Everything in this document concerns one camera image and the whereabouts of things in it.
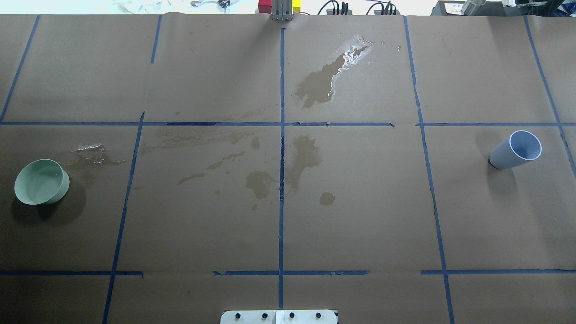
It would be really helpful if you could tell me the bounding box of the mint green bowl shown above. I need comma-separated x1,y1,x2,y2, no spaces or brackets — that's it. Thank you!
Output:
14,159,70,206

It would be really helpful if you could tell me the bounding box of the light blue plastic cup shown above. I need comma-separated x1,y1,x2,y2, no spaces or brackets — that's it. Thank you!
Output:
488,130,542,170

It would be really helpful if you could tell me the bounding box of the red cube block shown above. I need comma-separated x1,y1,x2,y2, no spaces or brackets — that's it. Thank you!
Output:
257,0,272,14

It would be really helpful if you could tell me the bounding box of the yellow cube block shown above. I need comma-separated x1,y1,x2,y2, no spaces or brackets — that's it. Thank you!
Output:
292,0,302,13

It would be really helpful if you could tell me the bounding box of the brown paper table cover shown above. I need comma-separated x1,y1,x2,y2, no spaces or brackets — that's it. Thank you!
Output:
1,13,575,324

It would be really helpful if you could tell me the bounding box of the black power strip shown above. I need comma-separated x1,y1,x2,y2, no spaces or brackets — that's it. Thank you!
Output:
370,2,399,16
322,0,352,16

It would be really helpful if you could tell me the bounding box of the aluminium frame post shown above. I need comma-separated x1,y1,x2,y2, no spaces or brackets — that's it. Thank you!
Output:
271,0,294,21

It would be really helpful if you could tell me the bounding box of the silver metal cylinder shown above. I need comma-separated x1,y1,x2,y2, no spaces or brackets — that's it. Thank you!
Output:
461,0,486,16

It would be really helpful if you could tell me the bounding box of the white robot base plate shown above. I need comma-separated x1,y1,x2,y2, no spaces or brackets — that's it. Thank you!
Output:
220,309,339,324

